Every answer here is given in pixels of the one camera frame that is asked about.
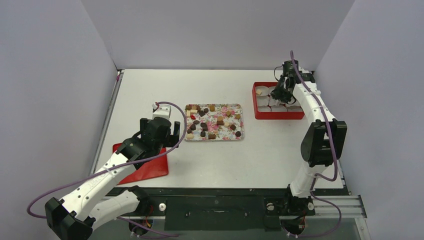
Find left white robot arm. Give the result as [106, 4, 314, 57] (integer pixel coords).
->
[44, 117, 181, 240]

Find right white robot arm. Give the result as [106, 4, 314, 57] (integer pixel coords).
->
[270, 60, 348, 216]

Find white swirl oval chocolate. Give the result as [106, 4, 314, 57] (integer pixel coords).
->
[186, 133, 195, 140]

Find red chocolate box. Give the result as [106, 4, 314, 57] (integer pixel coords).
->
[251, 82, 305, 120]

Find dark leaf chocolate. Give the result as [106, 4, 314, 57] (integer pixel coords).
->
[200, 122, 208, 131]

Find red box lid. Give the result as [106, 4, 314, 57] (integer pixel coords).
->
[118, 155, 169, 185]

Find floral rectangular tray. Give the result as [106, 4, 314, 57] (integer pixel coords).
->
[185, 103, 245, 142]

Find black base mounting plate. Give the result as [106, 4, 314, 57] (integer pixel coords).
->
[123, 187, 337, 235]

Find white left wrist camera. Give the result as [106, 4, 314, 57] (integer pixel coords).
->
[152, 103, 171, 121]

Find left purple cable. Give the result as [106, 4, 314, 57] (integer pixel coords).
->
[26, 101, 188, 220]

